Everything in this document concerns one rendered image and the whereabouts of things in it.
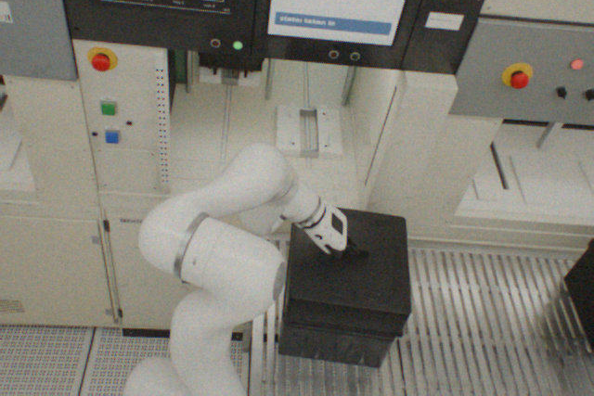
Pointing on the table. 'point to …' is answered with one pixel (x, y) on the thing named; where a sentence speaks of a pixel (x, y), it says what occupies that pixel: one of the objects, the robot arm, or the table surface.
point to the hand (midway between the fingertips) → (349, 248)
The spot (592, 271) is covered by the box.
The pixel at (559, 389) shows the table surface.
